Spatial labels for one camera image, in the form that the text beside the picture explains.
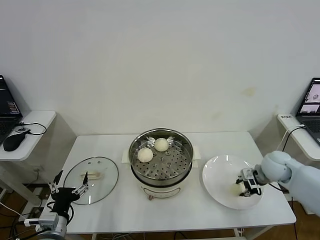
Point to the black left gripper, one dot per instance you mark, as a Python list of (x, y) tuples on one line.
[(63, 200)]

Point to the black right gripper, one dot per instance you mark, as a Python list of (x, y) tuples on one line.
[(255, 190)]

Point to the white steamed baozi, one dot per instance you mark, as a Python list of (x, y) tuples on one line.
[(161, 145), (145, 155), (236, 189)]

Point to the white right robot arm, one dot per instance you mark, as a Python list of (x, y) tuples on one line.
[(295, 175)]

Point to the perforated steel steamer basket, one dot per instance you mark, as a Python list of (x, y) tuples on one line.
[(165, 170)]

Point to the white round plate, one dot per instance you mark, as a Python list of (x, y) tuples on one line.
[(217, 180)]

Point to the black floor foot bar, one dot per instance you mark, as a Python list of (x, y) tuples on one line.
[(37, 185)]

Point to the black computer mouse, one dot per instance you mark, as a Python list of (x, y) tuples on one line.
[(13, 142)]

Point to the white side table with mouse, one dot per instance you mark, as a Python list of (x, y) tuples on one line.
[(37, 120)]

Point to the cream electric cooker pot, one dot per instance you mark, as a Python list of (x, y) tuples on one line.
[(162, 191)]

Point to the grey laptop with bright windows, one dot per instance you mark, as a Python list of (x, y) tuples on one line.
[(310, 122)]

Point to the black laptop with dark screen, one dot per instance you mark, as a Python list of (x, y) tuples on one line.
[(6, 100)]

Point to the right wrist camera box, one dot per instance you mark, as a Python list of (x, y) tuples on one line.
[(248, 176)]

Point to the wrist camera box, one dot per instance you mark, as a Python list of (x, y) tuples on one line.
[(47, 220), (248, 176)]

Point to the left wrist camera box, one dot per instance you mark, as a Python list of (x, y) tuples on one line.
[(47, 220)]

